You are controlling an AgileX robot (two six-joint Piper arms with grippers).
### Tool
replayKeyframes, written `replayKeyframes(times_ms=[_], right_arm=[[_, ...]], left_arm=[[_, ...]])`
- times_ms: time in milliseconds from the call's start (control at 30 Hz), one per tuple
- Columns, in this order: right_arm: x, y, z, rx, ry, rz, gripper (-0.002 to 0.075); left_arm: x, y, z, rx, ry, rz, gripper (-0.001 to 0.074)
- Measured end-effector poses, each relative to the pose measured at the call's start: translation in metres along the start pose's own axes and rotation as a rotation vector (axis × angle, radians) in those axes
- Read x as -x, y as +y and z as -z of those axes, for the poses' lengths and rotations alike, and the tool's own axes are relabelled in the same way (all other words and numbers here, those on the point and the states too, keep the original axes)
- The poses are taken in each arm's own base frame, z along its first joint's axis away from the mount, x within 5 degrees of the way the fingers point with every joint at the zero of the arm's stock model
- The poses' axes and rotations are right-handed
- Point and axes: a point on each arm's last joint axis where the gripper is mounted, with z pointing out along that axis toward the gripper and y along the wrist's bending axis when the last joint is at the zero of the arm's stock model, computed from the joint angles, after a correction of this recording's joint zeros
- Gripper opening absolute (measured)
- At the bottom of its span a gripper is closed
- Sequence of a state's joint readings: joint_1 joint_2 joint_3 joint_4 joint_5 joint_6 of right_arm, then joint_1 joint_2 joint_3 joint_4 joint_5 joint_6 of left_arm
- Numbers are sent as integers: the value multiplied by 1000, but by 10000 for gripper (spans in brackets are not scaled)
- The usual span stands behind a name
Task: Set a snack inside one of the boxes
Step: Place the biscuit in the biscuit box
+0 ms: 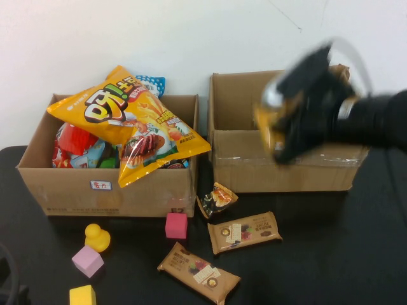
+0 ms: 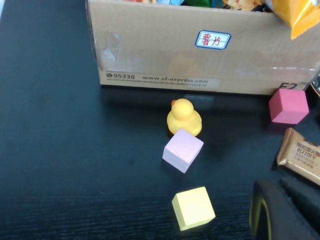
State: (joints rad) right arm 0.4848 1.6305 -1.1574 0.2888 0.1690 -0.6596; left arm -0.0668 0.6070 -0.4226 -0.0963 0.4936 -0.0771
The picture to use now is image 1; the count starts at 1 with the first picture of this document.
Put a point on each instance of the light blue snack bag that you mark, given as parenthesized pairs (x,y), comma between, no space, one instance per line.
(90,155)

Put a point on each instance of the green snack bag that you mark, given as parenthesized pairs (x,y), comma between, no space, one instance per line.
(108,160)

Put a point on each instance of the brown biscuit packet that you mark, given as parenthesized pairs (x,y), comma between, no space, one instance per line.
(245,232)
(197,271)

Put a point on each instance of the yellow rubber duck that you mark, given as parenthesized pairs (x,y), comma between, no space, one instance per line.
(96,238)

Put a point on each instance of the pink foam cube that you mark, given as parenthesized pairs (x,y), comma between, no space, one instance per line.
(87,261)

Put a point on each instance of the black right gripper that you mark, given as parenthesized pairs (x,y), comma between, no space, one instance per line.
(318,111)

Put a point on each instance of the dark snack bag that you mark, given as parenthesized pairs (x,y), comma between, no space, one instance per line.
(173,165)

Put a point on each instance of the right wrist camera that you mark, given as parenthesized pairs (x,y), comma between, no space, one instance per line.
(302,70)

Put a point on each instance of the large yellow chips bag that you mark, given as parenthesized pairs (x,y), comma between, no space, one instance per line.
(105,108)

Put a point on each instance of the black pastry snack packet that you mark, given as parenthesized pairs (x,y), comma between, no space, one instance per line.
(216,200)

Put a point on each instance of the cardboard box with chips label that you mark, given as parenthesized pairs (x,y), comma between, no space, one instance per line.
(63,197)

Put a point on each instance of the large cardboard box, biscuit label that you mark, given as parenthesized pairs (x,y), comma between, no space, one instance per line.
(241,174)

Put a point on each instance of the yellow snack packet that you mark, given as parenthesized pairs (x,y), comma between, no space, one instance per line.
(267,133)

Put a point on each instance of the magenta foam cube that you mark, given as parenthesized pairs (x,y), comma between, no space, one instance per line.
(176,226)

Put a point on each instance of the blue white dotted snack bag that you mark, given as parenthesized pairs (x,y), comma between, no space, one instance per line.
(155,83)

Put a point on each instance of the red crinkled snack bag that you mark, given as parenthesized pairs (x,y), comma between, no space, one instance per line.
(76,139)

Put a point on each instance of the white label on chips box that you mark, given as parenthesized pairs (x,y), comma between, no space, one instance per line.
(100,185)

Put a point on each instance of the yellow foam cube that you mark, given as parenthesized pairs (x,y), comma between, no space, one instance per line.
(82,296)

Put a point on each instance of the red white snack bag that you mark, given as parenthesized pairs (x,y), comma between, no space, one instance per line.
(60,159)

